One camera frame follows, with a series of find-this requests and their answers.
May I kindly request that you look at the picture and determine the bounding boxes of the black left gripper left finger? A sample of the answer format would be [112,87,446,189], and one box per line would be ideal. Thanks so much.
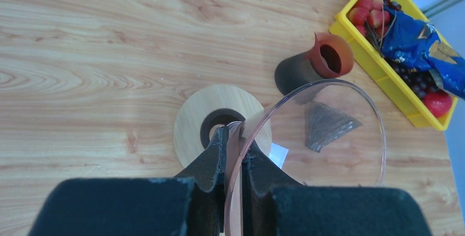
[30,127,229,235]

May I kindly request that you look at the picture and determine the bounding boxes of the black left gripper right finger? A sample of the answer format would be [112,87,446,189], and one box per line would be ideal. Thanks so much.
[242,143,431,235]

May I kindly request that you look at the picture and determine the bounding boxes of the white paper coffee filter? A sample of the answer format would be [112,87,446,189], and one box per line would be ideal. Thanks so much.
[268,143,289,169]

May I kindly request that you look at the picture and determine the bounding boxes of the clear plastic cone dripper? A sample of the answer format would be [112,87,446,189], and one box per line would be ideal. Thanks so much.
[224,79,387,235]

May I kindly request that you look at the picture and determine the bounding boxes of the wooden ring dripper holder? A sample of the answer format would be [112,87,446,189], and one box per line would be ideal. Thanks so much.
[173,85,264,167]

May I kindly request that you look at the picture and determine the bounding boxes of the yellow plastic bin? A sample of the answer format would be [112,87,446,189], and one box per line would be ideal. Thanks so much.
[329,0,458,131]

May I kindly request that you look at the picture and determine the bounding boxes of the dark grape bunch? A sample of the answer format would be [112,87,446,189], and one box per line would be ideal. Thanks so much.
[391,63,440,100]

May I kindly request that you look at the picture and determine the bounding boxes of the red apple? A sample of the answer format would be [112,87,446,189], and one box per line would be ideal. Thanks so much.
[423,91,452,118]

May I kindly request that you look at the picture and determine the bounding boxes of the blue snack bag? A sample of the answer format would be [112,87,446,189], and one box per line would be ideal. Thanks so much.
[381,8,464,99]

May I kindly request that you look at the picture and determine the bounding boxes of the red strawberries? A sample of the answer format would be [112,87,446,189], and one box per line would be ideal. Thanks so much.
[347,0,392,41]

